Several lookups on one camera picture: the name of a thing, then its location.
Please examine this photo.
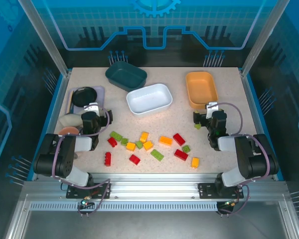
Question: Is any long orange lego brick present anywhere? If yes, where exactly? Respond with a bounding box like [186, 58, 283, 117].
[158, 135, 173, 146]

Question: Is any orange plastic container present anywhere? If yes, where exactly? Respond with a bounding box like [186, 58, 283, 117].
[185, 71, 219, 110]

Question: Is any white plastic container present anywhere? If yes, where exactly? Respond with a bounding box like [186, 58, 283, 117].
[126, 83, 173, 119]

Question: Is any teal plastic container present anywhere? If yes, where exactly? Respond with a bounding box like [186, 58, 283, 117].
[105, 61, 148, 92]

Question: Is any pink round disc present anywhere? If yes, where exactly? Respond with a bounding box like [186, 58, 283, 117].
[58, 126, 80, 136]

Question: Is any black round plate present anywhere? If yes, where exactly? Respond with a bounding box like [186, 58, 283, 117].
[72, 86, 97, 107]

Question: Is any lavender tray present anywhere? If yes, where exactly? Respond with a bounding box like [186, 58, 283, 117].
[69, 86, 106, 115]

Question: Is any small LED circuit board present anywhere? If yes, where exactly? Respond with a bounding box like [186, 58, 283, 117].
[80, 198, 95, 209]
[219, 200, 237, 209]

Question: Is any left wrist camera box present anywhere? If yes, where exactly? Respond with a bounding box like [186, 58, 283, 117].
[84, 103, 100, 113]

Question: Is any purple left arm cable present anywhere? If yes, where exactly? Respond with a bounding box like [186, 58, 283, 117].
[51, 104, 113, 217]

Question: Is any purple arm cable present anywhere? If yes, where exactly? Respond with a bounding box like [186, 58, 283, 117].
[216, 102, 270, 216]
[51, 104, 113, 217]

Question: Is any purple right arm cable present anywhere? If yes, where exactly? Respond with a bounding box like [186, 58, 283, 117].
[216, 102, 270, 216]

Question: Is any aluminium front rail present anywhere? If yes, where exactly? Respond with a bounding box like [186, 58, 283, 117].
[21, 172, 291, 202]

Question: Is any slotted metal cable duct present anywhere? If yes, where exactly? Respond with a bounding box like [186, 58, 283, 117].
[29, 202, 219, 212]

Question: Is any aluminium frame post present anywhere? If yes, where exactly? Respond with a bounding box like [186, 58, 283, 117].
[240, 0, 291, 78]
[17, 0, 72, 77]

